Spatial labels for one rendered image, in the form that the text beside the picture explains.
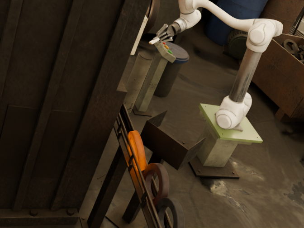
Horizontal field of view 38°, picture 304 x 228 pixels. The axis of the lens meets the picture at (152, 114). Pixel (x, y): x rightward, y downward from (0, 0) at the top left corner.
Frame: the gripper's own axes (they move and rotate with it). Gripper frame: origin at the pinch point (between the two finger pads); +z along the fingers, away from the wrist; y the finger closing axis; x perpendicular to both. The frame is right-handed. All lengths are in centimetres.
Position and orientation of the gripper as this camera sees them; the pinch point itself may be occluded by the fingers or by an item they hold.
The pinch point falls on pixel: (154, 40)
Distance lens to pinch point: 302.0
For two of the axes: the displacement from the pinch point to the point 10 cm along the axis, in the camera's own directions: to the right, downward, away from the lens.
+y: 3.5, 8.3, 4.4
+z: -7.6, 5.3, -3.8
